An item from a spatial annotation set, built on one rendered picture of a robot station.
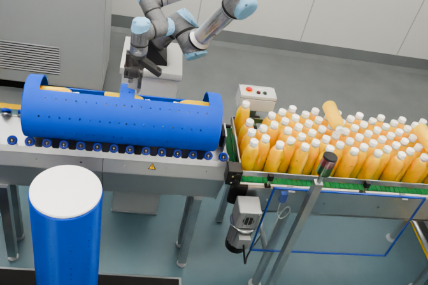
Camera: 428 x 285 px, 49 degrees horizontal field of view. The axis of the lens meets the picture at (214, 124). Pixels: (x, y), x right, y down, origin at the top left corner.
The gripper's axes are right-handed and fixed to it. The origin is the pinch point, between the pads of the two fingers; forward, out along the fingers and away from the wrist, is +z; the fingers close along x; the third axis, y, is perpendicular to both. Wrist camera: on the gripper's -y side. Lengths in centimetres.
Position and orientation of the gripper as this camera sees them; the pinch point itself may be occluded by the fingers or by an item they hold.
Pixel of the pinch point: (139, 90)
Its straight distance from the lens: 216.2
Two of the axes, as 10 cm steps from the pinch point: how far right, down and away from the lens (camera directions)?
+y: -9.8, -0.9, -1.8
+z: -1.9, 7.6, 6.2
